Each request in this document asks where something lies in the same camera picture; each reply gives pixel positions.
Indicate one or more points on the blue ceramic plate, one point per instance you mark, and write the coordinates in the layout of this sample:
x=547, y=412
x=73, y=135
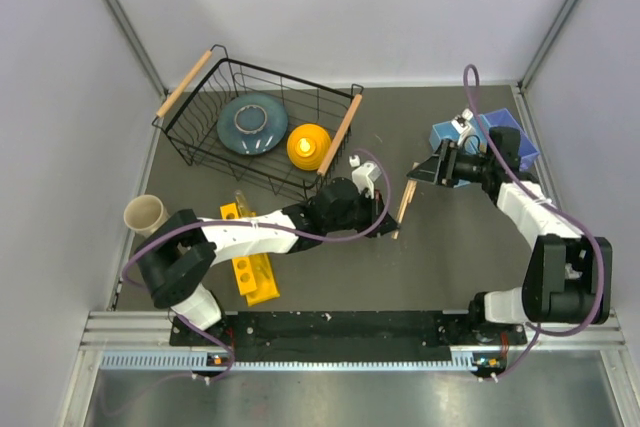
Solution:
x=252, y=124

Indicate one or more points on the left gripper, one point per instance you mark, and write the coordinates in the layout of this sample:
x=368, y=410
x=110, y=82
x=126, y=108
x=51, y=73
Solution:
x=375, y=208

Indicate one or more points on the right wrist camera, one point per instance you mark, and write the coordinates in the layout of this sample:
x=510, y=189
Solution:
x=468, y=139

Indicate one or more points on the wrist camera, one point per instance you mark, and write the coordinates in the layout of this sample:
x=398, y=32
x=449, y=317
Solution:
x=468, y=139
x=364, y=175

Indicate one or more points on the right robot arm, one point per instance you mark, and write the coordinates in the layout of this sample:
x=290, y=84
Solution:
x=568, y=278

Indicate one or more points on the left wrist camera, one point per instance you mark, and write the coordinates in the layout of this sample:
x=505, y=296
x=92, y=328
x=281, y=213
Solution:
x=364, y=175

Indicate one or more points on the cable duct rail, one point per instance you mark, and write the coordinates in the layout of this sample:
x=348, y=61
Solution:
x=456, y=360

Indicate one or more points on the wooden test tube clamp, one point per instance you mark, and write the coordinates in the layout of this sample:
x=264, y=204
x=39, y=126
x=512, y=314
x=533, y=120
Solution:
x=405, y=202

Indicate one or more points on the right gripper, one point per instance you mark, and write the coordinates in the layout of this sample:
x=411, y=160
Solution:
x=440, y=167

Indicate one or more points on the yellow ribbed funnel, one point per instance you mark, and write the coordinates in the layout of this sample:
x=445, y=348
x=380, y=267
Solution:
x=307, y=146

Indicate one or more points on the glass test tube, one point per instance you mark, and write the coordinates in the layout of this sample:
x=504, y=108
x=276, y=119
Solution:
x=242, y=205
x=267, y=279

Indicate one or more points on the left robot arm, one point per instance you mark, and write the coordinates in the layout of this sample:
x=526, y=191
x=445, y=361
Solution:
x=175, y=259

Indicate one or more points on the light blue bin left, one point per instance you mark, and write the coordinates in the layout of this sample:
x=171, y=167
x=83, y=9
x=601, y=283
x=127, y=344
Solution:
x=442, y=131

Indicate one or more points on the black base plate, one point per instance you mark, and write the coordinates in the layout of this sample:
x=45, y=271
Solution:
x=357, y=336

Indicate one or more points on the yellow test tube rack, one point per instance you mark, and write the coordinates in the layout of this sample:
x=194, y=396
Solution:
x=255, y=278

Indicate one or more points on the black wire dish basket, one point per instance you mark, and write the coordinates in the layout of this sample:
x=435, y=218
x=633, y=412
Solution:
x=189, y=116

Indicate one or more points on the beige ceramic mug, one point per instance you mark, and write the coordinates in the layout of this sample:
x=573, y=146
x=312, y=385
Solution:
x=145, y=214

